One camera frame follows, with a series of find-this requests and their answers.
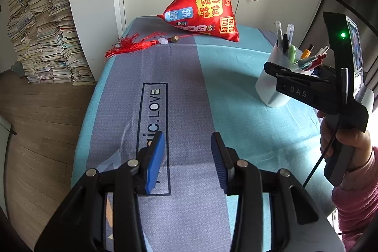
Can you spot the black pen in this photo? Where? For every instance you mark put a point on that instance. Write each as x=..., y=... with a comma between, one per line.
x=285, y=44

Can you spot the person's right hand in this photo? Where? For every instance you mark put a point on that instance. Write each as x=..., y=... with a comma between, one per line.
x=354, y=145

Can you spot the blue grey printed tablecloth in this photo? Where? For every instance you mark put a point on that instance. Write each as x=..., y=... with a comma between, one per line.
x=236, y=122

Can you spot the orange marker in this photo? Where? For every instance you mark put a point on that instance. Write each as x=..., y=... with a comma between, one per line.
x=307, y=51

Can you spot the red tassel with beads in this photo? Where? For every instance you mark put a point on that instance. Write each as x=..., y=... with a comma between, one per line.
x=133, y=44

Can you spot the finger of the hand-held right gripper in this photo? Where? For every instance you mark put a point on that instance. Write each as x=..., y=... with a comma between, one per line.
x=274, y=67

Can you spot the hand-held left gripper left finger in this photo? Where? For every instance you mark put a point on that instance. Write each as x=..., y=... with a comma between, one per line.
x=155, y=163

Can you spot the green highlighter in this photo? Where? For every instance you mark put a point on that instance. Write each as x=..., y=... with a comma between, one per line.
x=293, y=54

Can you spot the red printed triangular pillow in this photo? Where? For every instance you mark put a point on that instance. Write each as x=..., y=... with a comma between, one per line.
x=206, y=10

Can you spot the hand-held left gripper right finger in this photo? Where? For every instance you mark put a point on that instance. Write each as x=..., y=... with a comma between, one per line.
x=220, y=163

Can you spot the grey clear pen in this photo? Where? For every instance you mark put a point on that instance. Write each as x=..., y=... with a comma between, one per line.
x=290, y=32

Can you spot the tall pile of books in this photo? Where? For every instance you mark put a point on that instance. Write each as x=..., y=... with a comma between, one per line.
x=44, y=33

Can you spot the white pen holder cup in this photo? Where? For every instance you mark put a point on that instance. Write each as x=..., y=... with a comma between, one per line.
x=268, y=89

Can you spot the person's pink-sleeved right forearm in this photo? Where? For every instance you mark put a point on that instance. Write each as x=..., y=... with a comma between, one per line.
x=360, y=196

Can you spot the silver pen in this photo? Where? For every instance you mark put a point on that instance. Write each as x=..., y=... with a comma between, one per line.
x=304, y=64

